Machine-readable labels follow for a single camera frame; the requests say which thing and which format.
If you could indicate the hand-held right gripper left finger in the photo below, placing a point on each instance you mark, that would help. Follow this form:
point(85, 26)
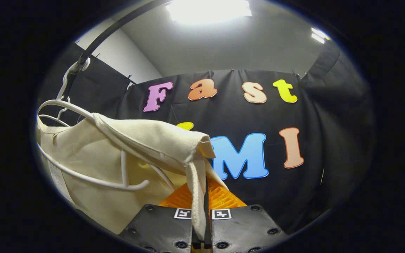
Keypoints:
point(160, 228)

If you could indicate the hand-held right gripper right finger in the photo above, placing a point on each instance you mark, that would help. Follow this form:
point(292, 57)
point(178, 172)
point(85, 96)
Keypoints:
point(244, 228)

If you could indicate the white plastic clothes hanger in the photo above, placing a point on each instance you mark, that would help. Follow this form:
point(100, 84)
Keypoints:
point(56, 119)
point(93, 180)

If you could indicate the cream jacket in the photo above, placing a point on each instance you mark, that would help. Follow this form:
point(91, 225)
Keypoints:
point(146, 140)

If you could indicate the black clothes rack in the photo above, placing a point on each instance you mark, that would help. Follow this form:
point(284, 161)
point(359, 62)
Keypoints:
point(100, 39)

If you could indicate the black backdrop cloth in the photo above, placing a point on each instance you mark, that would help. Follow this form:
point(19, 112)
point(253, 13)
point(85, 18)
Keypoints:
point(329, 123)

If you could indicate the small ceiling light panel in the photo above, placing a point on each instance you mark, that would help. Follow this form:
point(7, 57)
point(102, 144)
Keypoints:
point(319, 35)

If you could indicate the large ceiling light panel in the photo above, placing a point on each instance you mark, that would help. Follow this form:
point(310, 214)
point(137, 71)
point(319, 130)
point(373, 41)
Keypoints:
point(207, 10)

